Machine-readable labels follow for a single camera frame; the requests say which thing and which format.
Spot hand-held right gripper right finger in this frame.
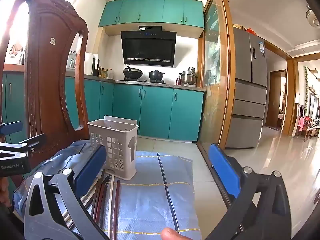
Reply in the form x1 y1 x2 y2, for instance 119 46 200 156
204 143 293 240

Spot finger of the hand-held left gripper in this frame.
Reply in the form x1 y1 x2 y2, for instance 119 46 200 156
0 121 23 137
0 133 47 155

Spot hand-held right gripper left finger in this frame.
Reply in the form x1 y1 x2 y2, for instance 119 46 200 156
24 145 108 240

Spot grey plastic utensil basket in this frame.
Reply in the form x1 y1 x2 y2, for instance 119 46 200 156
87 115 139 180

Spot pile of chopsticks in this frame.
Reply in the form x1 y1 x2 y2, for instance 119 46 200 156
62 169 121 240

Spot person's right hand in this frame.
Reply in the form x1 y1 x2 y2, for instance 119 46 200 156
161 227 185 240

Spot carved wooden chair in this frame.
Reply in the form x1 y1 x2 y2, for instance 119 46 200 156
0 0 90 188

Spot blue checked cloth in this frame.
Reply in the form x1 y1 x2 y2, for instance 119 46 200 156
14 140 202 240

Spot teal base cabinets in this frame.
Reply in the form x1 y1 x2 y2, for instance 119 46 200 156
2 71 204 142

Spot glass sliding door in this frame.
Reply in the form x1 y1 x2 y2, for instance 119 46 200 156
197 0 237 150

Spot grey kitchen countertop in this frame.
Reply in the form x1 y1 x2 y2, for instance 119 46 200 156
65 74 206 92

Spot wooden dining chairs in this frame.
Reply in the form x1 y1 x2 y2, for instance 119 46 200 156
295 102 320 142

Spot white kitchen appliance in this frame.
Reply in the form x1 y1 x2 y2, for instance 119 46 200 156
84 52 98 75

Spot gas stove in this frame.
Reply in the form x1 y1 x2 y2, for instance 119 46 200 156
116 79 168 84

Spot black kitchen appliance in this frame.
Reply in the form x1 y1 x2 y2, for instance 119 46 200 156
92 57 100 77

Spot stainless steel pot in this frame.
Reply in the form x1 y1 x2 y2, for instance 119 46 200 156
179 67 198 85

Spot black wok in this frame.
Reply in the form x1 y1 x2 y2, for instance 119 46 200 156
122 65 144 79

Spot black cooking pot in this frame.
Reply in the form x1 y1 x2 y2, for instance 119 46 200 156
148 69 165 82

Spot green garland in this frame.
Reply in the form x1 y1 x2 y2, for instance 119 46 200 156
304 66 309 105

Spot black range hood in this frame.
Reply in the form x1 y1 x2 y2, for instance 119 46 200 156
121 26 177 67

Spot ceiling lamp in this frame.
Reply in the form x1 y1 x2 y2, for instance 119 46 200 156
305 4 320 27

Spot wooden door frame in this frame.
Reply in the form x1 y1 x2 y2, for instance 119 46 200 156
265 69 287 132

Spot teal wall cabinets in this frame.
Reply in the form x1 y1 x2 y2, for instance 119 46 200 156
98 0 205 28

